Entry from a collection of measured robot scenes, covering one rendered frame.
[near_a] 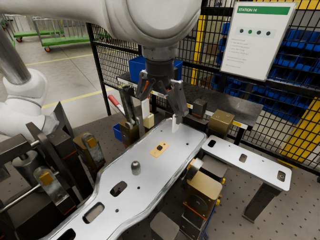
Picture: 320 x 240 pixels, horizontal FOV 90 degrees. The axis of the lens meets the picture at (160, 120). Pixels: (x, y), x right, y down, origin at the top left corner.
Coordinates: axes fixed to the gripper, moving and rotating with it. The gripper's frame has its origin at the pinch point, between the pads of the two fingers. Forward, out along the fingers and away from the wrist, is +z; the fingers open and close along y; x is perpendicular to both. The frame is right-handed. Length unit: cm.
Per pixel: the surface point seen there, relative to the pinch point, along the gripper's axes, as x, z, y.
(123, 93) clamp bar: -1.8, -6.0, -14.9
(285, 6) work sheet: 54, -30, 18
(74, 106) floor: 58, 114, -231
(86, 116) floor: 54, 114, -189
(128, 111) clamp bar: -1.4, 1.6, -13.8
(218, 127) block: 23.2, 11.7, 13.6
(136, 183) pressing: -15.9, 13.9, 3.0
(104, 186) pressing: -23.0, 13.9, -3.9
